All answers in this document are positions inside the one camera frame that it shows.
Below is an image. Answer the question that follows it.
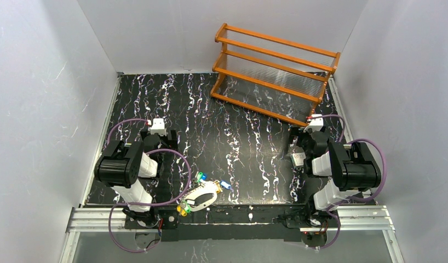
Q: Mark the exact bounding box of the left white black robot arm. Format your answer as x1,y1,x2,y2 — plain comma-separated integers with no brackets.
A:
94,130,178,224

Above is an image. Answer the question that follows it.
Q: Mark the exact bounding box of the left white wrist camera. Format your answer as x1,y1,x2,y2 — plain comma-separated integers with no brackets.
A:
148,118,168,136

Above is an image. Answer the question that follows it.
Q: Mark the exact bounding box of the aluminium front rail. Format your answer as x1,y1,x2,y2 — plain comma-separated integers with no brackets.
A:
66,204,395,232

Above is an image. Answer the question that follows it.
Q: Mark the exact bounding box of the blue tag key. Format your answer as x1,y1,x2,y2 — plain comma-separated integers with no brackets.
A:
220,180,232,190

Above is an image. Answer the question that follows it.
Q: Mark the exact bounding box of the green tag key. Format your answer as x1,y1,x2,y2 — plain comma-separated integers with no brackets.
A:
194,171,207,184

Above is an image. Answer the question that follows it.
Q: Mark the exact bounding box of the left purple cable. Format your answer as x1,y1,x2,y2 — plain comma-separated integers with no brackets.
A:
107,118,192,254

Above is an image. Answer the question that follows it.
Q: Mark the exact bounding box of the purple cable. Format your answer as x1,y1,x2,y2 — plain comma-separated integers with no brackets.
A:
300,115,387,250
107,118,192,254

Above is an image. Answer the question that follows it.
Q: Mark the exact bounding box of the orange two-tier rack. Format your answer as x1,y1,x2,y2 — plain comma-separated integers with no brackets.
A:
210,23,341,127

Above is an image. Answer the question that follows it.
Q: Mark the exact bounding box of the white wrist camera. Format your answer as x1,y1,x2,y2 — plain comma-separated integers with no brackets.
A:
303,114,325,133
148,118,168,136

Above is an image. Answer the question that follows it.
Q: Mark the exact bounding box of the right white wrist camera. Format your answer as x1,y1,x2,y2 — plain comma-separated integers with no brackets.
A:
303,114,325,133

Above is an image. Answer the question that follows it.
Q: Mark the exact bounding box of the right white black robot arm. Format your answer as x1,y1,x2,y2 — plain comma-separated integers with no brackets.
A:
289,127,382,219

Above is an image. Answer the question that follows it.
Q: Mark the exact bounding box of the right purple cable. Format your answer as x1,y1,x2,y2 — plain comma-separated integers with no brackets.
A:
300,115,387,250

